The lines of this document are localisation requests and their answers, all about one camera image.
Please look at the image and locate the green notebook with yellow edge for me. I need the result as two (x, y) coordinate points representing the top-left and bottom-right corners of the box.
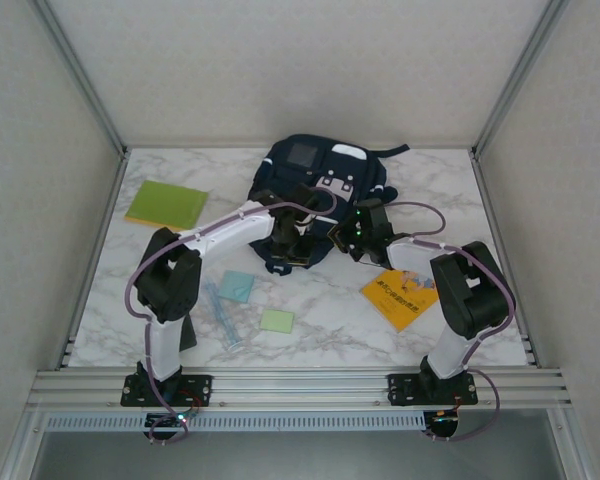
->
(124, 180), (210, 232)

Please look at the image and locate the aluminium mounting rail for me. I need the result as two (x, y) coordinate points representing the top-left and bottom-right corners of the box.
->
(24, 368), (574, 412)

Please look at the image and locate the yellow illustrated book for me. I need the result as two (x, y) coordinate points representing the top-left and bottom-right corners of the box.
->
(359, 269), (440, 334)

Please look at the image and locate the light blue sticky note pad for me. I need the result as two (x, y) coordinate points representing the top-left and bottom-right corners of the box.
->
(217, 270), (256, 304)

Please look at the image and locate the aluminium table side rail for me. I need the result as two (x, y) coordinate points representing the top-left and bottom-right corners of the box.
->
(469, 149), (539, 369)
(54, 149), (131, 371)

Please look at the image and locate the grey slotted cable duct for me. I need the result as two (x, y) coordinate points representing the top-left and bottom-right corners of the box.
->
(43, 412), (427, 432)

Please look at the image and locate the navy blue backpack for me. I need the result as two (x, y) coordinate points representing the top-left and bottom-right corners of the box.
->
(247, 133), (411, 275)

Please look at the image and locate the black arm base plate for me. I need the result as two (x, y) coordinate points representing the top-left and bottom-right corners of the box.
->
(387, 372), (480, 407)
(121, 373), (215, 409)

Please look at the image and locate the light green sticky note pad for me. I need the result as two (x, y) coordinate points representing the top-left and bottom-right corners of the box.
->
(259, 309), (297, 334)

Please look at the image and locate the aluminium frame post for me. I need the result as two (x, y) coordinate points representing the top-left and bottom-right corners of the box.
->
(32, 0), (131, 161)
(469, 0), (571, 161)

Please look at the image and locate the small circuit board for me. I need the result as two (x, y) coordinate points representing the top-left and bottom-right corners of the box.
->
(146, 412), (190, 429)
(426, 409), (462, 426)

